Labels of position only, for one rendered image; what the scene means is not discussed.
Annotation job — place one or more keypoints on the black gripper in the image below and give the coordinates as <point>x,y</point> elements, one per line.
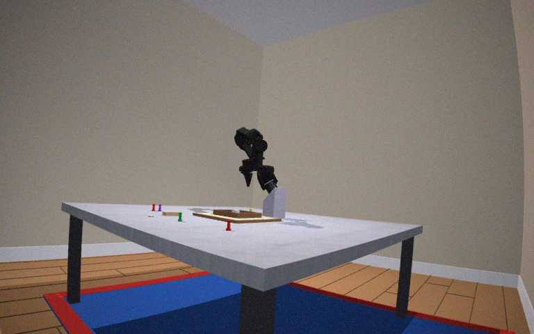
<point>266,170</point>

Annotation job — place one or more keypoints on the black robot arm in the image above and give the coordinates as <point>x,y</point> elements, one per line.
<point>244,138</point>

